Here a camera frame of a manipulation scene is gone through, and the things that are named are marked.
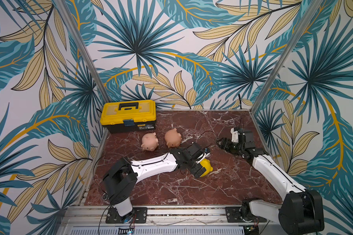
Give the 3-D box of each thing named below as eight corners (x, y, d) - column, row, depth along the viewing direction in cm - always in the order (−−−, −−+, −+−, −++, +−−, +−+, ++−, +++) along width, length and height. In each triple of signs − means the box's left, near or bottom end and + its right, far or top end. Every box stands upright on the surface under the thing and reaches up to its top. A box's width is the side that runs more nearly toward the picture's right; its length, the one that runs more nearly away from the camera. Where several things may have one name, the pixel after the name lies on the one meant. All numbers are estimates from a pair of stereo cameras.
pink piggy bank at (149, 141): (142, 152, 97) (140, 145, 90) (144, 139, 103) (142, 132, 96) (157, 152, 97) (156, 145, 90) (159, 140, 103) (157, 132, 96)
